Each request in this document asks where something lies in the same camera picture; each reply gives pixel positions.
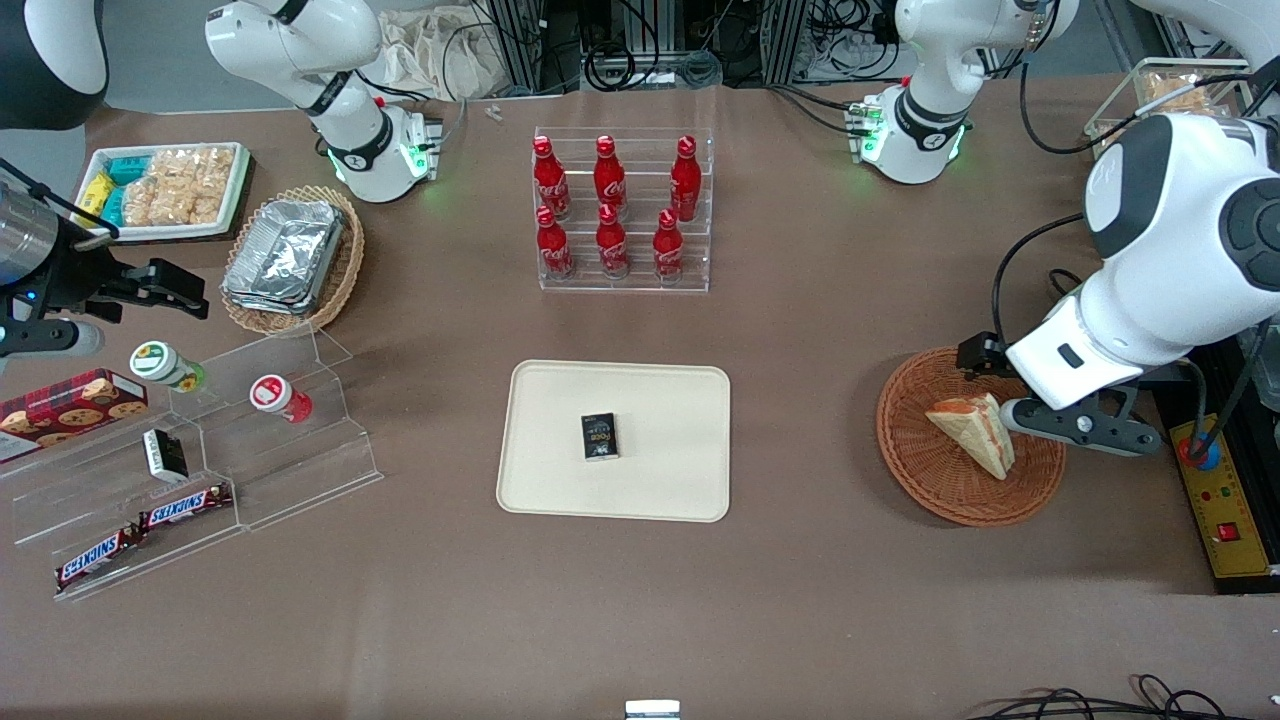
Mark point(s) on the aluminium frame post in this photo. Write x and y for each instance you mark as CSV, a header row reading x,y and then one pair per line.
x,y
785,40
515,40

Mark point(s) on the brown snickers bar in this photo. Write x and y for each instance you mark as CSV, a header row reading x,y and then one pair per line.
x,y
185,507
98,558

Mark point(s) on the green sunflower yogurt cup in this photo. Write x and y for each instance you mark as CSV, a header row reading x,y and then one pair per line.
x,y
160,362

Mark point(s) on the small black carton box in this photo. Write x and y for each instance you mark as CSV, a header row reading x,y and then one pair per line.
x,y
600,437
164,455

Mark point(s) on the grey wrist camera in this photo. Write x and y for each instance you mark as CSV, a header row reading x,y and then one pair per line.
x,y
50,340
1085,428

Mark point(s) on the oval light wicker basket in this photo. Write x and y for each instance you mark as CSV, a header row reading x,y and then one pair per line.
x,y
340,270

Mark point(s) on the red cola bottle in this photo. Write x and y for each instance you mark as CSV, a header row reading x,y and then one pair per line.
x,y
548,180
608,175
612,245
685,180
553,248
667,248

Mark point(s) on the triangular wrapped sandwich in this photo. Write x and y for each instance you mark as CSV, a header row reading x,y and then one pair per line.
x,y
975,432

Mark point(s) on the clear acrylic tiered stand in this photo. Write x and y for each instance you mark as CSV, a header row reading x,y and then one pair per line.
x,y
320,470
60,500

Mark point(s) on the clear acrylic bottle rack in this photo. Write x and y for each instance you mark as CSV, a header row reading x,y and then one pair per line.
x,y
640,285

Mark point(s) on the teal snack packet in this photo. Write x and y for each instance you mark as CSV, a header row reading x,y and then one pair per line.
x,y
112,205
127,168

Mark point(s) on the aluminium foil container stack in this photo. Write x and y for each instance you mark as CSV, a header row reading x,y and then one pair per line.
x,y
285,255

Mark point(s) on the clear rice cracker bag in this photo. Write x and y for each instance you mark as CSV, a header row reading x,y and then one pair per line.
x,y
195,180
138,203

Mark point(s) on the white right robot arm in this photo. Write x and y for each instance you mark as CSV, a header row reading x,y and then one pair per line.
x,y
345,60

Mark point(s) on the white rectangular snack tray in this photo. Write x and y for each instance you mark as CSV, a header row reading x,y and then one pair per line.
x,y
235,190

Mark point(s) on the white cloth bag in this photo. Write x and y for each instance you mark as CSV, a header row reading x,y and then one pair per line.
x,y
425,55

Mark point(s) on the red plaid cookie box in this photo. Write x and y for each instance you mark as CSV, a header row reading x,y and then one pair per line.
x,y
75,408

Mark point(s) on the clear acrylic snack box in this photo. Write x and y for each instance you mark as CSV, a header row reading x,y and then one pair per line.
x,y
1170,95

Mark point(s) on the yellow control box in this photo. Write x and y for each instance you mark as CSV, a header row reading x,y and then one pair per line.
x,y
1235,560

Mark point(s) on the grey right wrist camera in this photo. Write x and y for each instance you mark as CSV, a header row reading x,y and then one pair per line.
x,y
50,340

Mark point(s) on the red emergency stop button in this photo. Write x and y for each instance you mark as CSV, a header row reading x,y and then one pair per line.
x,y
1198,450

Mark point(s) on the yellow snack packet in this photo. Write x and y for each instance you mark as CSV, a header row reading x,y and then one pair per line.
x,y
95,192

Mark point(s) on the round brown wicker basket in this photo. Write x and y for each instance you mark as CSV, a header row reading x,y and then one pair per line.
x,y
930,470

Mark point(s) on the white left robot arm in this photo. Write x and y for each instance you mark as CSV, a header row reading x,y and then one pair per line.
x,y
1180,230

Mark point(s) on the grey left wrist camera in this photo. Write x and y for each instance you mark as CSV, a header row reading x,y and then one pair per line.
x,y
1085,428

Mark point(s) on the red strawberry yogurt cup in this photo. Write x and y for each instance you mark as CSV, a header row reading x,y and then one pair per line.
x,y
275,395

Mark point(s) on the cream plastic tray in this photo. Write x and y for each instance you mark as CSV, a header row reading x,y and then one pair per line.
x,y
660,400

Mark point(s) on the red rocker switch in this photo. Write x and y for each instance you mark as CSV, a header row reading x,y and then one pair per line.
x,y
1228,531

